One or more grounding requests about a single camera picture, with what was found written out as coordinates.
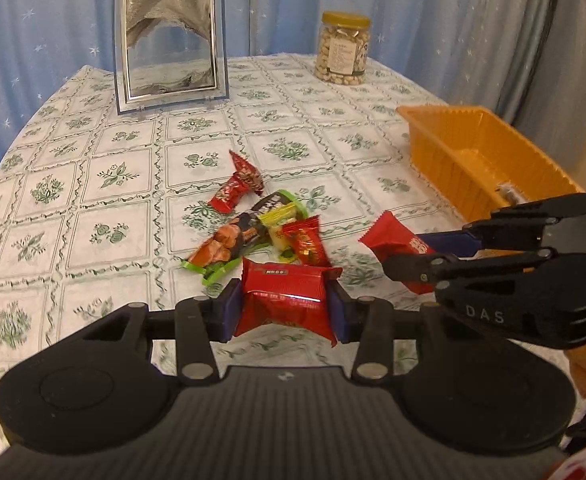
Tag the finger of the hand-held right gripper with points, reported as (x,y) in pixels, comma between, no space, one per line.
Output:
(453,242)
(423,269)

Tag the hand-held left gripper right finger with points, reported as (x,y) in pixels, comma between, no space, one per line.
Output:
(339,315)

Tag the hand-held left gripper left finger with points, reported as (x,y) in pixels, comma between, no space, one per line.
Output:
(230,312)

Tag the red snack packet white print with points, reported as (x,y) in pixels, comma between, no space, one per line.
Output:
(398,241)

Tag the red snack packet gold strip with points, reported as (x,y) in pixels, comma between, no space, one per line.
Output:
(285,302)

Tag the long green-edged snack packet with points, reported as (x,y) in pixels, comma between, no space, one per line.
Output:
(240,240)

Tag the small red gold-print packet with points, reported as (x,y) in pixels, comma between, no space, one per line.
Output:
(307,244)

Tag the orange plastic tray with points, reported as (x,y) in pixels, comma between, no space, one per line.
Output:
(453,145)

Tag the yellow-green candy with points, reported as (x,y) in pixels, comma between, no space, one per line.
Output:
(279,216)

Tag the red twisted candy wrapper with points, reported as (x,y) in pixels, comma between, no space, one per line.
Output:
(235,185)

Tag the grey lace-trimmed cover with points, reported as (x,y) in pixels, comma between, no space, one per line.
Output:
(578,70)

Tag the clear jar of nuts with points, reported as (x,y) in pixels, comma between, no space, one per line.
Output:
(342,50)

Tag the blue star-print curtain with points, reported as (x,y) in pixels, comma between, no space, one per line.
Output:
(48,25)

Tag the silver picture frame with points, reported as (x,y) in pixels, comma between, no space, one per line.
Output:
(170,40)

